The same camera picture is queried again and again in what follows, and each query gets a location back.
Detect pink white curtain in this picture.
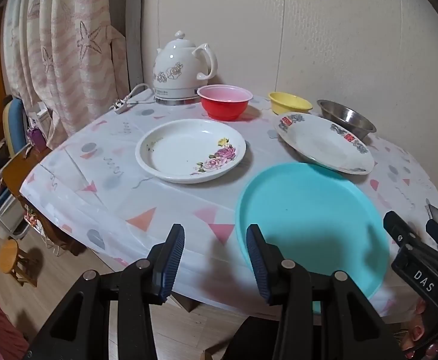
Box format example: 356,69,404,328
2,0,129,149

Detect patterned white tablecloth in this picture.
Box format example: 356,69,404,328
20,95,438,321

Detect white plate with roses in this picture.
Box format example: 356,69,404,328
135,119,247,185

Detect red plastic bowl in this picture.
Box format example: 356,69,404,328
197,85,253,121

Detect right hand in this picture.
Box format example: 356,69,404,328
400,298,438,359

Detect white ceramic electric kettle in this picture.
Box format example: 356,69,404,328
152,31,218,102

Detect purple small box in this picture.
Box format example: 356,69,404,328
26,127,48,153

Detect yellow plastic bowl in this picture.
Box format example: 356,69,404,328
268,92,313,115

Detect stainless steel bowl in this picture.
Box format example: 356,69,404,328
317,99,377,140

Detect turquoise plastic plate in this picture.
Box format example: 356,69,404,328
235,163,390,297

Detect blue chair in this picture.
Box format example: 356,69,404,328
2,96,27,157

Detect white power plug cable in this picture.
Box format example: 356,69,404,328
108,82,157,116

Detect white plate red characters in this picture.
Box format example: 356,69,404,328
274,112,375,175

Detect small wooden stool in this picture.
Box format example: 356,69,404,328
0,239,39,287

